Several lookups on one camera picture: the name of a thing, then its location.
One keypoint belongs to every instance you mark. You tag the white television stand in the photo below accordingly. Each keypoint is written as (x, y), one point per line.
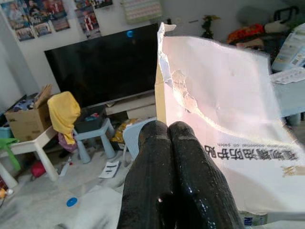
(133, 107)

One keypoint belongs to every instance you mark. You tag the pale blue kids stool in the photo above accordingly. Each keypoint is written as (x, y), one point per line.
(104, 140)

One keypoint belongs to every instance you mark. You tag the dark grey storage bin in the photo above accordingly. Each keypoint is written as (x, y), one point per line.
(91, 121)

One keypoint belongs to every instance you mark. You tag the clear plastic bag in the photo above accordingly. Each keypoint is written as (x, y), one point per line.
(95, 210)

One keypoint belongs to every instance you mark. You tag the open brown cardboard box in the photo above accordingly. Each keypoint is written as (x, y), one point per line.
(26, 121)

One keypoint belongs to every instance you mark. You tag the printed paper sheet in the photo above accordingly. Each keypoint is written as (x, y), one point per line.
(288, 75)

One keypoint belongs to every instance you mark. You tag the red orange fabric bundle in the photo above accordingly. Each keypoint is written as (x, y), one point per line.
(245, 33)

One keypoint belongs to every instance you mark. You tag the pale blue plastic stool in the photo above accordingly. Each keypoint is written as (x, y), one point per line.
(132, 138)

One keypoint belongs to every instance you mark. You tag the torn white paper packaging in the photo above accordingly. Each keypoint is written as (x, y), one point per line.
(226, 95)

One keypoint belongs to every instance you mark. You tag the blue round lid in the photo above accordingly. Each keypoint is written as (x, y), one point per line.
(72, 202)

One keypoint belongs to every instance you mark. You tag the white low kids table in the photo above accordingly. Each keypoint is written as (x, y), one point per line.
(35, 145)

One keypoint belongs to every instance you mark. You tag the small pale blue kids table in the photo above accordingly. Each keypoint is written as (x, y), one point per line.
(290, 100)

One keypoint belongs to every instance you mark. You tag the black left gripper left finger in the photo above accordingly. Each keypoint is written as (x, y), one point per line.
(147, 179)

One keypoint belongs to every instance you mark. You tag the large black flat television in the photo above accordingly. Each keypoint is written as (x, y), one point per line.
(104, 69)

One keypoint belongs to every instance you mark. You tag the white printed diaper pack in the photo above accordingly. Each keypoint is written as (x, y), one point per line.
(291, 50)

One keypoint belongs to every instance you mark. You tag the colourful photo poster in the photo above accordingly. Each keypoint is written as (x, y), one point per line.
(89, 20)
(15, 13)
(60, 23)
(25, 34)
(43, 28)

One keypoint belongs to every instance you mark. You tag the green plastic stool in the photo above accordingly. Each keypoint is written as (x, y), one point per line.
(8, 145)

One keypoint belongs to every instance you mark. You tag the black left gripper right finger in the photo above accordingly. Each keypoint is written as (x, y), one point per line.
(200, 181)

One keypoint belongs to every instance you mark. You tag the green wall calendar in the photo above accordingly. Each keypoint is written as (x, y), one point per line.
(141, 10)

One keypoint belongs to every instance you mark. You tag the white printed booklet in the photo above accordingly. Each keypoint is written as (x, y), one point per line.
(110, 169)

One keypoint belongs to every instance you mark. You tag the pink round toy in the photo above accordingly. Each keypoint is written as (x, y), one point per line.
(38, 169)

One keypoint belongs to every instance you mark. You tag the green potted plant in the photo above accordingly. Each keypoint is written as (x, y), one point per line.
(209, 23)

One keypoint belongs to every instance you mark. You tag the yellow cloth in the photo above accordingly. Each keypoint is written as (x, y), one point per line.
(64, 112)

